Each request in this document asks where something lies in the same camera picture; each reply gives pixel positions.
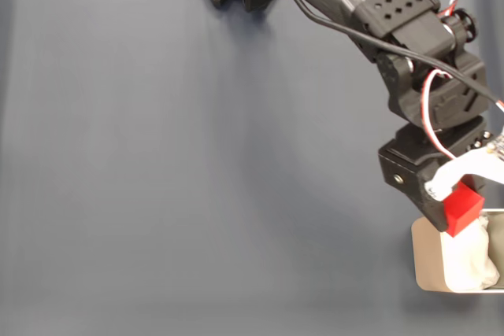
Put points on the red cube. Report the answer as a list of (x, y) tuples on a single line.
[(462, 210)]

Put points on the beige rounded box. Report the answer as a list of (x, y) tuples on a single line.
[(427, 261)]

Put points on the white crumpled paper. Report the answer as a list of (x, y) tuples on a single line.
[(468, 265)]

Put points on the blue-grey table mat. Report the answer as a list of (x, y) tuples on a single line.
[(157, 155)]

